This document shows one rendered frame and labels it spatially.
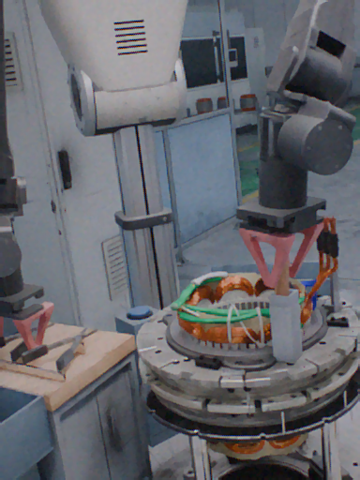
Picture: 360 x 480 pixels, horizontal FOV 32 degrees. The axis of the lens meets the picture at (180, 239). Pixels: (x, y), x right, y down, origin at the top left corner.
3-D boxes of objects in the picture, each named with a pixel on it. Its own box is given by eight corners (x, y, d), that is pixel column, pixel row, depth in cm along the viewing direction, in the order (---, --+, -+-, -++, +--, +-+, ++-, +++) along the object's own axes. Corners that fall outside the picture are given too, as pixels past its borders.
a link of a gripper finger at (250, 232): (316, 281, 77) (319, 207, 74) (283, 299, 72) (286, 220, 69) (270, 269, 81) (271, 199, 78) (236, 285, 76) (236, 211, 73)
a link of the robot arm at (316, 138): (341, 76, 74) (283, 44, 70) (402, 81, 63) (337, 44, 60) (298, 170, 76) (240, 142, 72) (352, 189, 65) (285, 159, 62)
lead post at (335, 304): (342, 307, 93) (338, 232, 90) (334, 314, 91) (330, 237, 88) (332, 306, 94) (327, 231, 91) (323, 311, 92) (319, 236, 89)
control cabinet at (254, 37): (249, 131, 1266) (239, 6, 1201) (228, 132, 1295) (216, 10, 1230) (271, 124, 1345) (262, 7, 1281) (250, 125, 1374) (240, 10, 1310)
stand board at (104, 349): (52, 412, 84) (49, 396, 84) (-41, 388, 94) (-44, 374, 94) (136, 348, 101) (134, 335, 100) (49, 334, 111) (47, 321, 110)
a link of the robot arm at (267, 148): (295, 101, 74) (251, 104, 72) (325, 107, 68) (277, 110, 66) (293, 159, 76) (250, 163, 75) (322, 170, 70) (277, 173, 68)
